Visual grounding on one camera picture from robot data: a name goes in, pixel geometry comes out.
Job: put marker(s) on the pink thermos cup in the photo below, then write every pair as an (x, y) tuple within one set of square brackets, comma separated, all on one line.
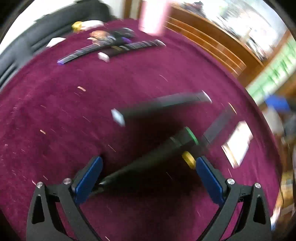
[(153, 16)]

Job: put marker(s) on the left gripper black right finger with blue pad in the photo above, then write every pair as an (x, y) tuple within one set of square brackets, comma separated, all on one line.
[(253, 222)]

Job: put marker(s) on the black pens on cloth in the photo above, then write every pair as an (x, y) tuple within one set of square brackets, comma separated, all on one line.
[(111, 43)]

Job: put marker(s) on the yellow toy on sofa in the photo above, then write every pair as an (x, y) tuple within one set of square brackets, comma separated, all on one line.
[(76, 27)]

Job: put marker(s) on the black marker yellow cap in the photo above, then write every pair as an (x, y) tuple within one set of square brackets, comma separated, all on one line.
[(189, 159)]

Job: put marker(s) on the wooden cabinet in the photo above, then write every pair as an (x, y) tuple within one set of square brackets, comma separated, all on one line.
[(232, 53)]

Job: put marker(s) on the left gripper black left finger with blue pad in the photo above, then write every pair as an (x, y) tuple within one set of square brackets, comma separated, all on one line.
[(44, 222)]

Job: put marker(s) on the maroon velvet tablecloth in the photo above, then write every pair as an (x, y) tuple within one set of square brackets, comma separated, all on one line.
[(149, 140)]

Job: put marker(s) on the black leather sofa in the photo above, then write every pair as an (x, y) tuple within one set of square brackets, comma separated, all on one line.
[(57, 24)]

